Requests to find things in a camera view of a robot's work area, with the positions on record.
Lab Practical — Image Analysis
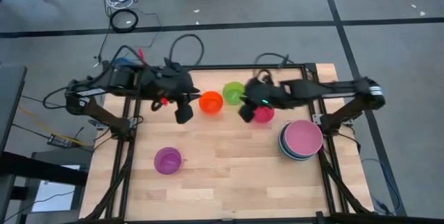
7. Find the black beam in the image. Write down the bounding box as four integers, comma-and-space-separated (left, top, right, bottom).
0, 150, 88, 187

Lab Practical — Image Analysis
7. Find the small pinkish-red plastic bowl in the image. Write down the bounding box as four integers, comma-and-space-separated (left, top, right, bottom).
252, 105, 275, 125

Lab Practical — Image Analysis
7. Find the black arm base cable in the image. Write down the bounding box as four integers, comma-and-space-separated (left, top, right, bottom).
334, 130, 362, 157

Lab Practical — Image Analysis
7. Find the blue floor cable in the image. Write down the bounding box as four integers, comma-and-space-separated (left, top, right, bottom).
360, 157, 403, 216

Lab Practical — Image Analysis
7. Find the black coiled cable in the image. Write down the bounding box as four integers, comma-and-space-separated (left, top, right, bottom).
109, 8, 139, 33

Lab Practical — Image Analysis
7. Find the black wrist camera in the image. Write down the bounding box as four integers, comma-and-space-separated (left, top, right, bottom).
174, 101, 194, 125
237, 103, 257, 124

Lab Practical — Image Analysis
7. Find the black power adapter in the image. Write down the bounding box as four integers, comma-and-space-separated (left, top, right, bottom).
46, 132, 80, 149

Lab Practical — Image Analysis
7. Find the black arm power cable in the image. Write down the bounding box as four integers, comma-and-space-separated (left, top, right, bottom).
42, 85, 72, 110

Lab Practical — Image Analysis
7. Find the black cable with plug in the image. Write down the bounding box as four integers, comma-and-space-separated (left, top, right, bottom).
254, 52, 296, 69

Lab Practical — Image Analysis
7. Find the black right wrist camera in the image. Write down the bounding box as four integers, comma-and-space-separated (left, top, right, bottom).
237, 103, 257, 124

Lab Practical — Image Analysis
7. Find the large pink plastic bowl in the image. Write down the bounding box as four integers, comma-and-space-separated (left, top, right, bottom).
283, 119, 324, 157

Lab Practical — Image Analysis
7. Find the blue cable bundle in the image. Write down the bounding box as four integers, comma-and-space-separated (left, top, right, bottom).
112, 56, 138, 67

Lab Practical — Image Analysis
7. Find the stack of bowls, pink top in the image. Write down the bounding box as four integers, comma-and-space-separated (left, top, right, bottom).
279, 123, 322, 160

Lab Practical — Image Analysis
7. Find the small orange plastic bowl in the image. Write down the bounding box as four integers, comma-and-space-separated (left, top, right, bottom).
198, 90, 224, 115

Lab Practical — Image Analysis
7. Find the black looped cable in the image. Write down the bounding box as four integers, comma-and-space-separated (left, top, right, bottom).
168, 33, 205, 67

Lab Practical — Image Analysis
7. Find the small purple plastic bowl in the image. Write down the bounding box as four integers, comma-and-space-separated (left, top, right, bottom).
153, 146, 183, 175

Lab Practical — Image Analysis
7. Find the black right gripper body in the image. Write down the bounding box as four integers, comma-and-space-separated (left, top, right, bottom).
242, 77, 296, 110

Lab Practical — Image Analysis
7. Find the grey metal stand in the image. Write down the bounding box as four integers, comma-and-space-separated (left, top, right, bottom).
15, 147, 94, 224

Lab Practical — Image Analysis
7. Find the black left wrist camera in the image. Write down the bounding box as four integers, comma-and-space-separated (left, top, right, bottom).
174, 101, 194, 125

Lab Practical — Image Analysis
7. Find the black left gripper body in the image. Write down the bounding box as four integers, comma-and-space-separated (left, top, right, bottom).
140, 57, 196, 102

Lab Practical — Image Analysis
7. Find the small green plastic bowl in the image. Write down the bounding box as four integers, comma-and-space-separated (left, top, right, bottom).
222, 81, 246, 106

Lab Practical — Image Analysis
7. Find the grey desk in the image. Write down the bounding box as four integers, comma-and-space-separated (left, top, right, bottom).
0, 63, 28, 155

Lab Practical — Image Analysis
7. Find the yellow cable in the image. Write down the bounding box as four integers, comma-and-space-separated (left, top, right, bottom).
19, 105, 89, 148

